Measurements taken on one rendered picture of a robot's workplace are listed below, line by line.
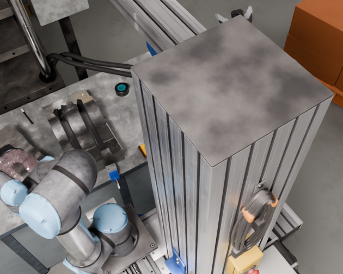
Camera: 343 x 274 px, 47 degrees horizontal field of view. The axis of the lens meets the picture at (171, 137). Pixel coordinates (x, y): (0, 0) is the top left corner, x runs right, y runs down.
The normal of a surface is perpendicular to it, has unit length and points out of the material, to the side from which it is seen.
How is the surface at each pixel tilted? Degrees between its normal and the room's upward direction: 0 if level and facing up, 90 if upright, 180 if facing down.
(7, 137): 0
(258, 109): 0
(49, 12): 90
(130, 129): 0
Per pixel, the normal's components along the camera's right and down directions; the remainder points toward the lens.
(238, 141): -0.04, -0.56
